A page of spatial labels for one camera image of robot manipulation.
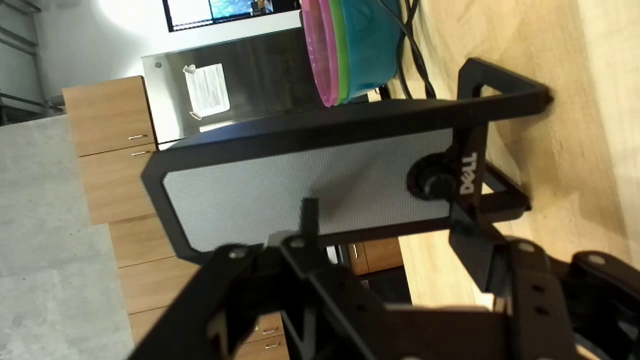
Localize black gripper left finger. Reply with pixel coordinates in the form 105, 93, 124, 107
129, 196, 416, 360

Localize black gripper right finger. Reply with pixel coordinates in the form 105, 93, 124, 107
446, 199, 640, 360

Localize black grey Dell speaker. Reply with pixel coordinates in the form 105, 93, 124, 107
141, 57, 557, 266

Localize wooden base cabinet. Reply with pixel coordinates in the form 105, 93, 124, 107
344, 237, 407, 279

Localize white paper on refrigerator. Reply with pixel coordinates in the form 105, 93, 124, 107
180, 61, 235, 122

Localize stainless steel refrigerator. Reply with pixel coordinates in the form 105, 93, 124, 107
141, 26, 325, 150

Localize wooden cabinet over refrigerator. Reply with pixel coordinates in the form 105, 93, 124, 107
63, 75, 161, 162

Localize stacked purple teal bowls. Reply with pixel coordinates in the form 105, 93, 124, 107
299, 0, 407, 110

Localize glass door window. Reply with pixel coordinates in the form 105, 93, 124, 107
163, 0, 305, 35

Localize wide wooden wall cabinets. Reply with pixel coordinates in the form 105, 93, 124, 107
79, 148, 292, 360

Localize black speaker cables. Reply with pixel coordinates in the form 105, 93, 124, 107
372, 0, 439, 103

